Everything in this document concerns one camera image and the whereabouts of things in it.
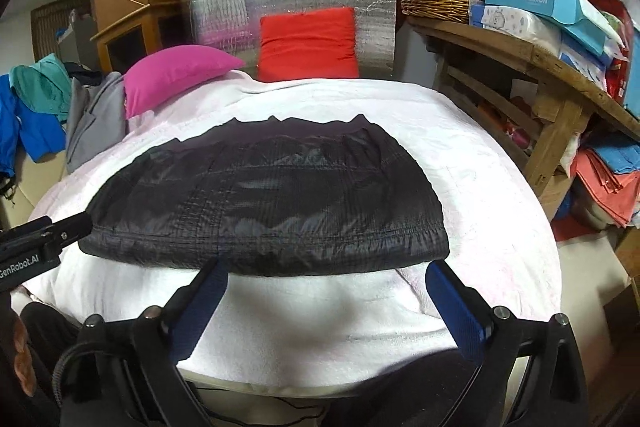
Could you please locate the light blue fashion box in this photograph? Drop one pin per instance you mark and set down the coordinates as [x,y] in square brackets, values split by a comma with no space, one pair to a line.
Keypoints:
[578,18]

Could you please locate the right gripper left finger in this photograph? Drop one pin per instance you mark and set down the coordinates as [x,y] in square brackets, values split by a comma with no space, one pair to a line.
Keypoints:
[124,373]

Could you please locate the magenta pillow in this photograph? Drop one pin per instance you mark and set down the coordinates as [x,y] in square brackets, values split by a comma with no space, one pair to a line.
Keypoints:
[166,73]

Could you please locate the grey coat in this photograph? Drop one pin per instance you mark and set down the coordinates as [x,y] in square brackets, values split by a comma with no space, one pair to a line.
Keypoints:
[96,119]

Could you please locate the folded coral cloth stack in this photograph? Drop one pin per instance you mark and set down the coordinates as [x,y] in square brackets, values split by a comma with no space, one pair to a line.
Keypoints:
[616,194]

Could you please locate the black quilted jacket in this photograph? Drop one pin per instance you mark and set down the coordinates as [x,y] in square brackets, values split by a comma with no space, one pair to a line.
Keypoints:
[272,198]

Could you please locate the red pillow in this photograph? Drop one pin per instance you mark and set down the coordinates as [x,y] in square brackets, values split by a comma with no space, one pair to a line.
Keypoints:
[313,44]

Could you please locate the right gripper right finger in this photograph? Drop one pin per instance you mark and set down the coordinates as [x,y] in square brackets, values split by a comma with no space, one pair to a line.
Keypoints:
[527,373]

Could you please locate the wooden side table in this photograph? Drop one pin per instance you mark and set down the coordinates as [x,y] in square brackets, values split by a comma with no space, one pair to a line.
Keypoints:
[541,94]

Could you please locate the blue garment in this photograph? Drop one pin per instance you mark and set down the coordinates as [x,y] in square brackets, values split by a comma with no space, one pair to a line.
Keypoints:
[39,134]

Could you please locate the teal shirt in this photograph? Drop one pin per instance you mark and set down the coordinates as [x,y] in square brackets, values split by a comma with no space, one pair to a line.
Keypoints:
[44,87]

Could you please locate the white patterned package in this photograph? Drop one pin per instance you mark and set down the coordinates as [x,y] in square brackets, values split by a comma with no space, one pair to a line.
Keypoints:
[516,23]

